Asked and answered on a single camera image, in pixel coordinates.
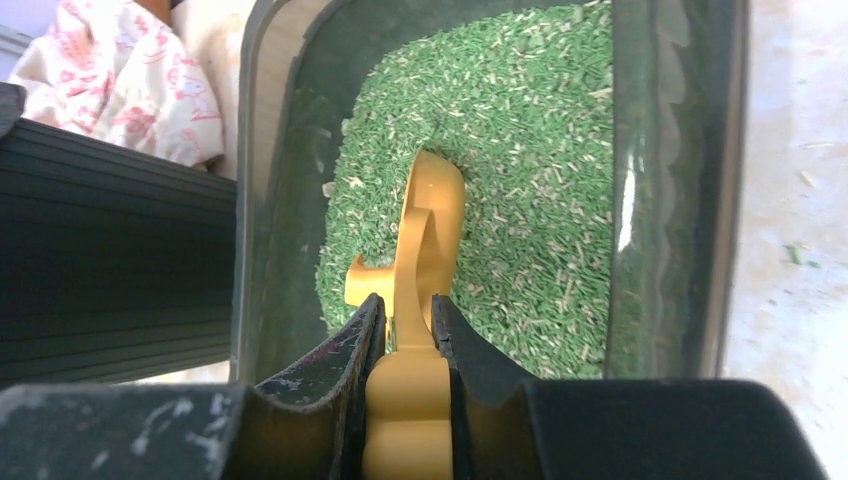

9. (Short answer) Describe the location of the yellow litter scoop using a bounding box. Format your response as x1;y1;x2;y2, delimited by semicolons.
344;150;465;479

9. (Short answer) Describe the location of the green cat litter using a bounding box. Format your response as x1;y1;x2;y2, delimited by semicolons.
316;1;613;378

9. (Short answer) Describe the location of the dark grey litter box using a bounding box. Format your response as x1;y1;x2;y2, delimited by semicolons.
230;1;750;383

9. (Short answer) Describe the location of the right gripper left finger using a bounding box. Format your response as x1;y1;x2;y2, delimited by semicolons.
238;294;386;479

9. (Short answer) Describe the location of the pink patterned cloth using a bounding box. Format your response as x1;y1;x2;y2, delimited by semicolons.
9;1;225;169

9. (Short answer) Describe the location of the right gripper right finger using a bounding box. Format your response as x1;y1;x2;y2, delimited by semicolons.
432;295;549;479

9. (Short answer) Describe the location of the black trash bin with bag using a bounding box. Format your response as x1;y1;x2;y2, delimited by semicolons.
1;83;237;386

